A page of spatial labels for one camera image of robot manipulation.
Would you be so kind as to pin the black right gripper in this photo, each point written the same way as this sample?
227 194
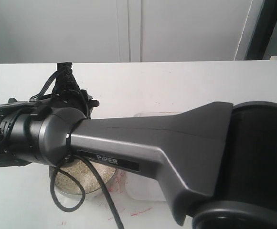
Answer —
39 131

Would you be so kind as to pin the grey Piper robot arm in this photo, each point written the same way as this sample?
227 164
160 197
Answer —
216 163

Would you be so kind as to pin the steel bowl of rice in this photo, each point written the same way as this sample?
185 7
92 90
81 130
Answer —
68 188

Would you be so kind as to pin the white plastic tray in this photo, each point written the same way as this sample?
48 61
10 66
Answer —
143 188

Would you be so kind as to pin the dark vertical post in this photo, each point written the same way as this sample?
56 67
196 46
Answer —
263 30

